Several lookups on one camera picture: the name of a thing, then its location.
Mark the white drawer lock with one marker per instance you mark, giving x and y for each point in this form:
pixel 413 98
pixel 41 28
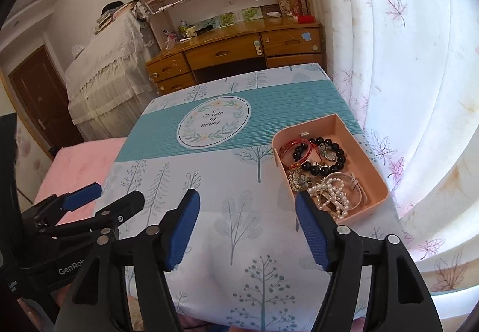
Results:
pixel 257 48

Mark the pink blanket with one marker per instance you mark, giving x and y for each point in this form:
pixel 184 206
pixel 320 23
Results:
pixel 82 163

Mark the lace covered cabinet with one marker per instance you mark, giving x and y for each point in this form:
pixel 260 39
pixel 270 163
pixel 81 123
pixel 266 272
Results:
pixel 104 74

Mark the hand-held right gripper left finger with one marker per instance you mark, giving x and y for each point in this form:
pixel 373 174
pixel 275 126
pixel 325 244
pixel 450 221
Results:
pixel 183 234

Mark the stack of books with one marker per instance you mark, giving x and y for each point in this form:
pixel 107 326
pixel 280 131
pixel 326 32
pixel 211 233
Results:
pixel 112 20

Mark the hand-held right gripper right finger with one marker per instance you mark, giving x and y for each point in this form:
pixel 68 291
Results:
pixel 312 234

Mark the pink jewelry box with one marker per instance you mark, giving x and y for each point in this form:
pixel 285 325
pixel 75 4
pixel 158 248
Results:
pixel 348 132

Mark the red small box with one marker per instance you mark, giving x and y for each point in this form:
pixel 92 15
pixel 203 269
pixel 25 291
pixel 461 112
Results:
pixel 306 19

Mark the brown wooden door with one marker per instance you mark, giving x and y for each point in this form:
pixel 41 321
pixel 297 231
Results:
pixel 37 92

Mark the wooden desk with drawers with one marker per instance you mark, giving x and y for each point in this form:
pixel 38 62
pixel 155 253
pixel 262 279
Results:
pixel 224 49

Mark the white leaf-print curtain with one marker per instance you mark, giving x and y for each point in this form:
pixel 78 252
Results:
pixel 411 55

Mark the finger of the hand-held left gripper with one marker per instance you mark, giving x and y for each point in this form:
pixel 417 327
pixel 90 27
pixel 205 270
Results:
pixel 127 205
pixel 82 197

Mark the flower brooch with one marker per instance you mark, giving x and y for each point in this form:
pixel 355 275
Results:
pixel 329 155
pixel 304 181

